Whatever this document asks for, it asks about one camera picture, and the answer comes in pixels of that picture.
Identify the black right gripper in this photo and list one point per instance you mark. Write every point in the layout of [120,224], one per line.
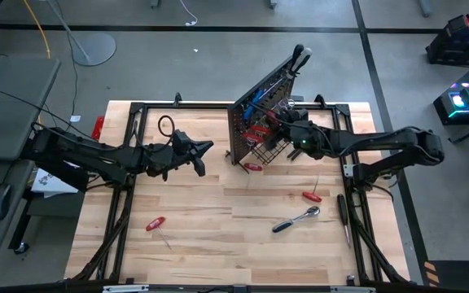
[305,140]

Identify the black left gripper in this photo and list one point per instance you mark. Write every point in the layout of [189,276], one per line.
[173,160]

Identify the red screwdriver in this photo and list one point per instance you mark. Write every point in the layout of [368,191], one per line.
[155,224]

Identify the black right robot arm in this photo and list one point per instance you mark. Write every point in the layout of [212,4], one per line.
[381,140]

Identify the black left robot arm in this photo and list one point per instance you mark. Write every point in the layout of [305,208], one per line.
[96,156]

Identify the black metal pegboard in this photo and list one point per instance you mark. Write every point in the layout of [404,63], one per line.
[238,130]

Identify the black screwdriver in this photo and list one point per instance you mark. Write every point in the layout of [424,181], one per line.
[343,215]

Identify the small white tag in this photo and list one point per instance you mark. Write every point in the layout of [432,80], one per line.
[75,118]

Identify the white paper sheet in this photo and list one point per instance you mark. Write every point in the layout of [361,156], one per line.
[53,183]

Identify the grey floor stand round base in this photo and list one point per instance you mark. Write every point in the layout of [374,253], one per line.
[94,49]

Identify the black computer case glowing lights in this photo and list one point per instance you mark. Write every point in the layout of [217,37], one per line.
[462,97]

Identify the black desk leg with caster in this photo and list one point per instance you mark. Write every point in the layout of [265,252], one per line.
[20,228]

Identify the dark grey desk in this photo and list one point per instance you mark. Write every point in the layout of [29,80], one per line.
[10,106]

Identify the black stacked crates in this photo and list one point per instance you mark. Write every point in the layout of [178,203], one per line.
[462,40]

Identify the black mat hazard stripes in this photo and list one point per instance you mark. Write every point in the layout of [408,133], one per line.
[462,276]

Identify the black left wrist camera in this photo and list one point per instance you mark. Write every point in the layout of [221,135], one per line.
[181,140]

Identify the black aluminium table frame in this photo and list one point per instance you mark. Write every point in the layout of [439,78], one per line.
[138,118]

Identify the silver mounting bracket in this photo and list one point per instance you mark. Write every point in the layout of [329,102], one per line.
[347,170]

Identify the black rail silver brackets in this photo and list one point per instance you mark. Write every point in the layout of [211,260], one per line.
[234,289]

